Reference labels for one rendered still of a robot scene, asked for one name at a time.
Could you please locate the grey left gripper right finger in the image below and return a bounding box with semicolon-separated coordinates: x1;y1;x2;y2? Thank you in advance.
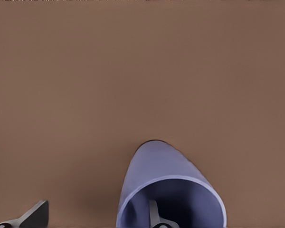
148;199;179;228

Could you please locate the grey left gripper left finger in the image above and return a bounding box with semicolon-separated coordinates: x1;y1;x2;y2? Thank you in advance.
0;199;49;228

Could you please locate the purple cup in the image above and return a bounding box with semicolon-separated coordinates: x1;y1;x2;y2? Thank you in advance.
115;140;228;228

